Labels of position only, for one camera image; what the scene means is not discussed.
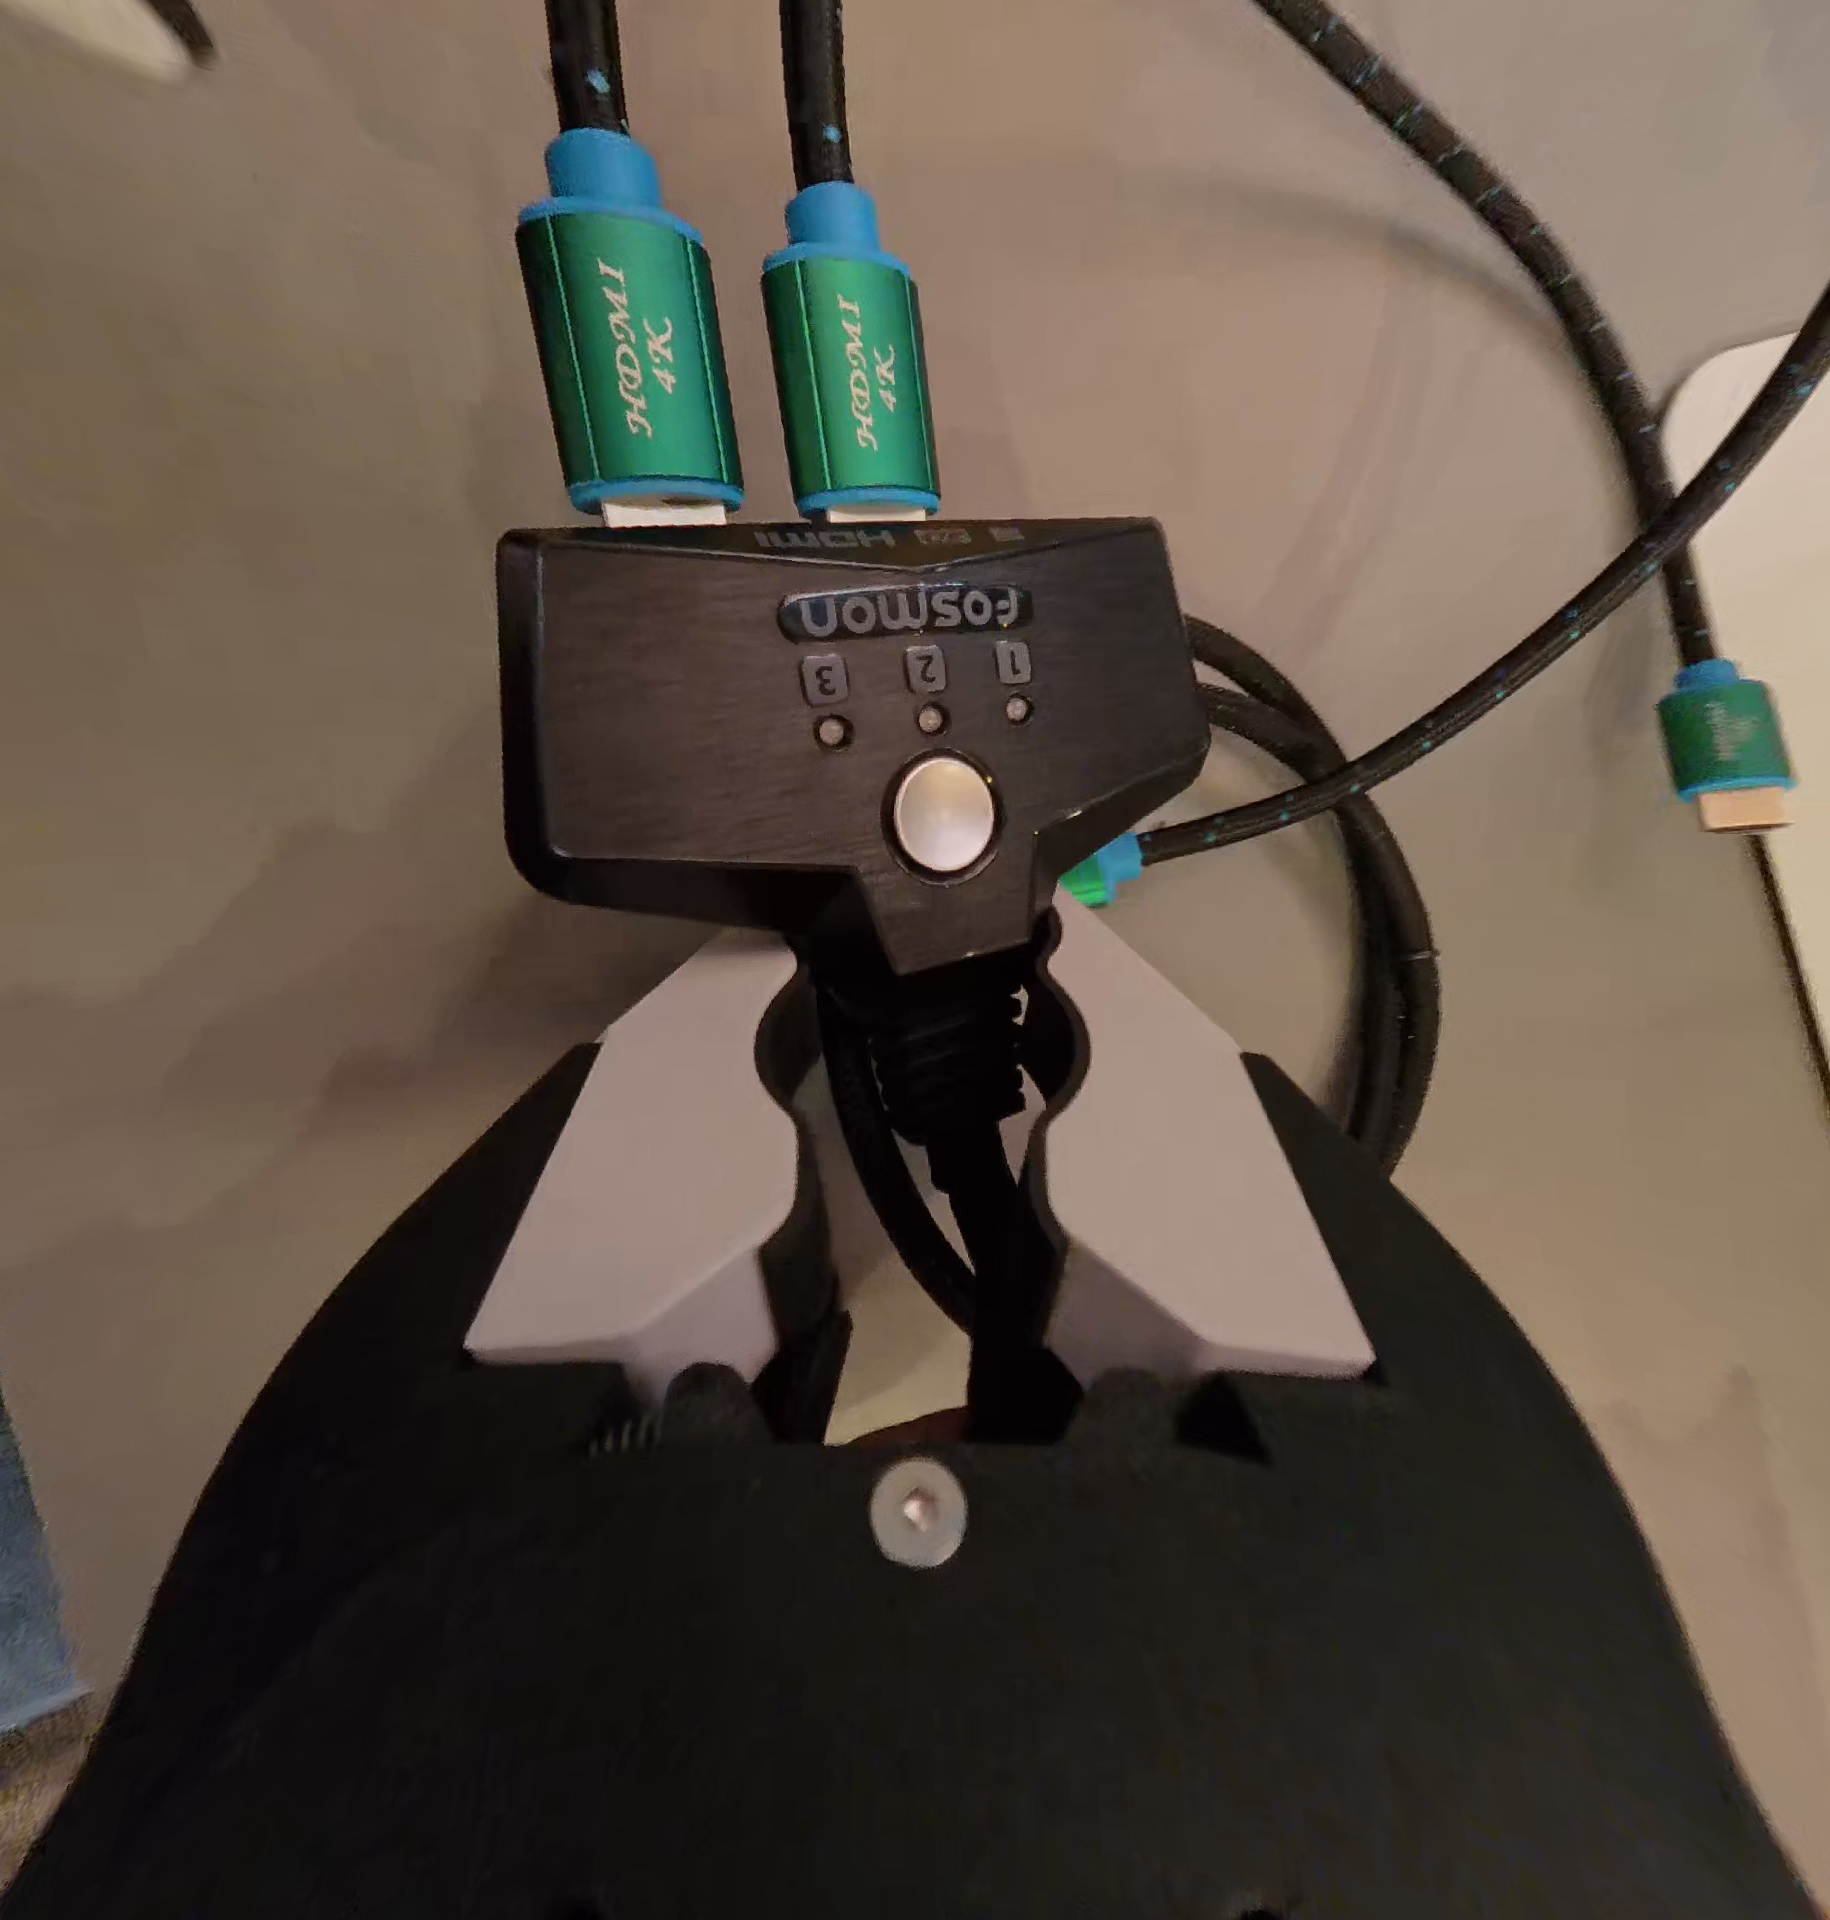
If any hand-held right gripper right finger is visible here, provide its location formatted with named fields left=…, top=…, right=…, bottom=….
left=1020, top=916, right=1372, bottom=1397

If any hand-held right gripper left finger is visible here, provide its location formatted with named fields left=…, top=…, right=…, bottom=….
left=468, top=929, right=842, bottom=1414

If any black hdmi switch box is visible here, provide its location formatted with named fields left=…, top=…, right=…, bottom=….
left=494, top=517, right=1446, bottom=1442

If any green plug braided hdmi cable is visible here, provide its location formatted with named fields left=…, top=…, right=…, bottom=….
left=515, top=0, right=1794, bottom=842
left=758, top=0, right=1830, bottom=909

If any person's leg in jeans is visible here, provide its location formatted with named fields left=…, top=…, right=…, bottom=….
left=0, top=1244, right=92, bottom=1742

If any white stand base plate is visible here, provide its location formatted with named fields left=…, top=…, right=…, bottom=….
left=1666, top=330, right=1830, bottom=1180

